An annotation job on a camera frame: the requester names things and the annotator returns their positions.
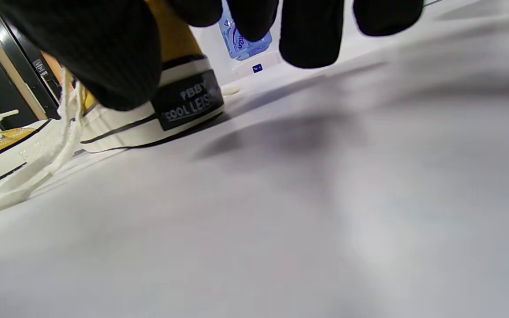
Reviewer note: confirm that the person's right hand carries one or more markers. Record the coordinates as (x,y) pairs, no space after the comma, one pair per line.
(104,44)

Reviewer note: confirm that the blue water bottle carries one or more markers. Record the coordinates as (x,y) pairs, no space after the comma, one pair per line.
(245,46)

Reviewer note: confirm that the white water dispenser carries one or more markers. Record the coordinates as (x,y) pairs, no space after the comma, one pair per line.
(263,66)

